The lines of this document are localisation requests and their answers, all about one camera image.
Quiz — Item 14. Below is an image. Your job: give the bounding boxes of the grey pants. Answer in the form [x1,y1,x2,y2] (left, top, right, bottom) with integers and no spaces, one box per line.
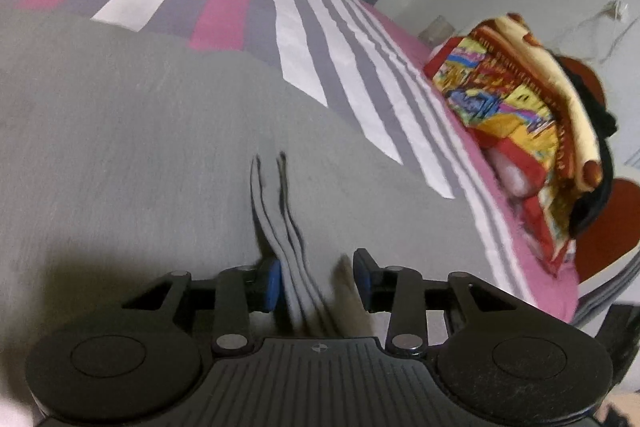
[0,8,539,408]

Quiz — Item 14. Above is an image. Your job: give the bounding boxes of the white pillow under quilt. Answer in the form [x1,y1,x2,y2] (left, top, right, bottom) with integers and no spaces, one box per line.
[485,148,537,199]

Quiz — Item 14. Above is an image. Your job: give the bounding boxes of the black garment on pile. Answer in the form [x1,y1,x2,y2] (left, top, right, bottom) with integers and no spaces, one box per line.
[546,48,618,239]

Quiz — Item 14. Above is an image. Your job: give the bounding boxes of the colourful red-bordered quilt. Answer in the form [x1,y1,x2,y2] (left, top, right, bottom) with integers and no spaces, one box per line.
[424,36,577,275]

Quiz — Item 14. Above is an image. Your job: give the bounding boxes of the red white headboard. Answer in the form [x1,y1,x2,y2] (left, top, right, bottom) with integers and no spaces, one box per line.
[555,55,639,282]

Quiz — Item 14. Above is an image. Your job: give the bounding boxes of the striped pink purple bedsheet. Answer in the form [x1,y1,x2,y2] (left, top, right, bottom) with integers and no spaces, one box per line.
[6,0,578,321]

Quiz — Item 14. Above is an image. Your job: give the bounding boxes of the white wall hook with cord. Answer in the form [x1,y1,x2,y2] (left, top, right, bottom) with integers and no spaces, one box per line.
[576,0,636,65]

